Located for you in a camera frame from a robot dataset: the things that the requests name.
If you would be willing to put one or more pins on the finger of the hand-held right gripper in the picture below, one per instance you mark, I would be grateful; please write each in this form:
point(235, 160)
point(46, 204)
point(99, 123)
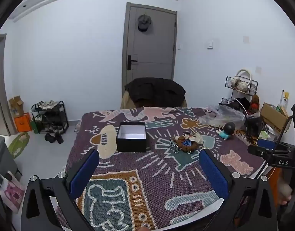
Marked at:
point(266, 144)
point(255, 150)

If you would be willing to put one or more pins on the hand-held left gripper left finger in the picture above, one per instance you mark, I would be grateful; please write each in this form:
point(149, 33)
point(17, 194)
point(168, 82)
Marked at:
point(86, 169)

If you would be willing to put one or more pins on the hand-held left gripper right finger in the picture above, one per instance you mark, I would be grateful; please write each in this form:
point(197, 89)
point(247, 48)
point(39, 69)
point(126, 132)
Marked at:
point(213, 175)

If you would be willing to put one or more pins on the black jewelry box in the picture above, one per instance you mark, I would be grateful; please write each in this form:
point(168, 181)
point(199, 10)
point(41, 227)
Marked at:
point(130, 146)

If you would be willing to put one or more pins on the green packet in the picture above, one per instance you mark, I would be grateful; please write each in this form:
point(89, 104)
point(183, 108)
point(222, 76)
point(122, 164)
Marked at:
point(263, 136)

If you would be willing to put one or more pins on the black bag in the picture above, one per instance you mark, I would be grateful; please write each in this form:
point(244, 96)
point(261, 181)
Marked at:
point(253, 125)

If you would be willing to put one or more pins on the large open cardboard box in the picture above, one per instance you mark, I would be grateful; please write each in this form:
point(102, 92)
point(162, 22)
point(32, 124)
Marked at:
point(272, 116)

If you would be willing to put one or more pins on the black-haired doll figurine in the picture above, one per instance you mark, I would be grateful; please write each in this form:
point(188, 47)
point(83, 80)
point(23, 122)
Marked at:
point(229, 127)

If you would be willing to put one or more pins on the cream cloth pouch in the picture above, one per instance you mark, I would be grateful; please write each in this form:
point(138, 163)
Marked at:
point(198, 138)

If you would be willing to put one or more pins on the black shoe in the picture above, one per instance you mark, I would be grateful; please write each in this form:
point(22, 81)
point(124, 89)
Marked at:
point(59, 138)
point(50, 138)

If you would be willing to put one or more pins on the brown plush toy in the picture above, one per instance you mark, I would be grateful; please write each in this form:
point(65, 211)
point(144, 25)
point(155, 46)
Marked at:
point(254, 103)

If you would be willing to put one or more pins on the clear plastic bag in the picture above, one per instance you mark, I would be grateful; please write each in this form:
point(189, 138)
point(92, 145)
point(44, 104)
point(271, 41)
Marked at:
point(224, 116)

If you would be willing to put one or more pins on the yellow package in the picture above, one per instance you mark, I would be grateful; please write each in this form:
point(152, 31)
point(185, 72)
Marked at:
point(285, 98)

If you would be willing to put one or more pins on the black shoe rack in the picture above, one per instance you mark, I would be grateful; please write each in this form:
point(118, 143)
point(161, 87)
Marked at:
point(63, 118)

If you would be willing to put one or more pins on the printed purple blanket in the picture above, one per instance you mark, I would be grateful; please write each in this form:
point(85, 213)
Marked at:
point(142, 163)

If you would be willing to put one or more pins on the white handbag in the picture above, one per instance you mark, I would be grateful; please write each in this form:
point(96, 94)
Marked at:
point(242, 85)

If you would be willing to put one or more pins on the green paper bag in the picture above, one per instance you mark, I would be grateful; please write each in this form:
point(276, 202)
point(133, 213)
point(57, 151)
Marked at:
point(35, 126)

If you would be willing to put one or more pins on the green floor mat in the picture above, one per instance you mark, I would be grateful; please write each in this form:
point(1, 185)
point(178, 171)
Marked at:
point(17, 145)

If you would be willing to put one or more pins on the pale shoes on rack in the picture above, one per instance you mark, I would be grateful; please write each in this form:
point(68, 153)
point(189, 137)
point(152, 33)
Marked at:
point(47, 104)

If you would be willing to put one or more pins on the orange box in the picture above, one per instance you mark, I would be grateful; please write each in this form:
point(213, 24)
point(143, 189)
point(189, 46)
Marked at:
point(22, 124)

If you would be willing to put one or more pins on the beige chair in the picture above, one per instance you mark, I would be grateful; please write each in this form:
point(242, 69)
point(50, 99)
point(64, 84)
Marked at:
point(124, 101)

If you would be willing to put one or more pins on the grey cabinet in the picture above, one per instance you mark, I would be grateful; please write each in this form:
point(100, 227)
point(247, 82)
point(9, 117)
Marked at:
point(2, 154)

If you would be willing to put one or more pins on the small open cardboard box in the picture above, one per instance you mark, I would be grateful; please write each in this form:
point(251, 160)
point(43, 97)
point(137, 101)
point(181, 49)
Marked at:
point(16, 105)

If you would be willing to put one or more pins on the black jacket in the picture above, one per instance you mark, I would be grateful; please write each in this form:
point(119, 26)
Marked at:
point(154, 89)

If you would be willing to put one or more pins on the grey door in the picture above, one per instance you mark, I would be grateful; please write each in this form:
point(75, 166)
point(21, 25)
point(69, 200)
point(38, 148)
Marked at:
point(150, 53)

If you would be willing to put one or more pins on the grey cap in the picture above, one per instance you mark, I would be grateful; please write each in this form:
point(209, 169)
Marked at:
point(144, 22)

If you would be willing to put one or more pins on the white light switch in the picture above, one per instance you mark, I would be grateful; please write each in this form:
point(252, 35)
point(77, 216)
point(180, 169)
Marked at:
point(209, 44)

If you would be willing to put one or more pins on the grey door frame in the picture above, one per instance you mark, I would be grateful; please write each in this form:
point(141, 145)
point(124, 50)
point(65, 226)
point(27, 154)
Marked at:
point(2, 89)

